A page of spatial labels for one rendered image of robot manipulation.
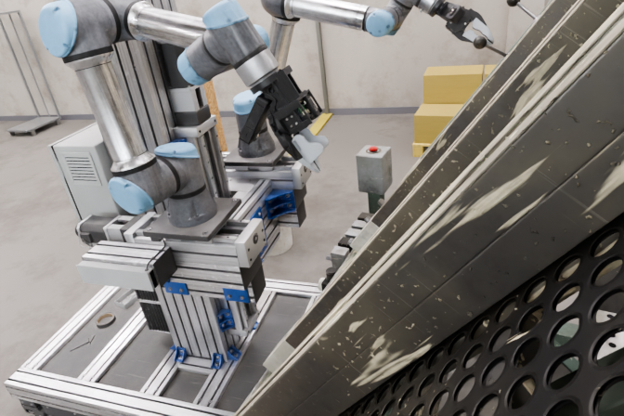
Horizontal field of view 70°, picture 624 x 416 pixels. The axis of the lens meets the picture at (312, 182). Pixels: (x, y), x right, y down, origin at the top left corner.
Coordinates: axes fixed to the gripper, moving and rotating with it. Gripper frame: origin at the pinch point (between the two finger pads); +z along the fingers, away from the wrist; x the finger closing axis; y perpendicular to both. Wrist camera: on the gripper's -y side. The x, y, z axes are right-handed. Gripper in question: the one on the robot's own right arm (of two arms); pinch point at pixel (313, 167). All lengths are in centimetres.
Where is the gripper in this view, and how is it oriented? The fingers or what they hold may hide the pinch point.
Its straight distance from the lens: 91.3
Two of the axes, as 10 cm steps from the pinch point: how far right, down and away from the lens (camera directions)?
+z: 5.4, 8.0, 2.5
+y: 7.9, -3.8, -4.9
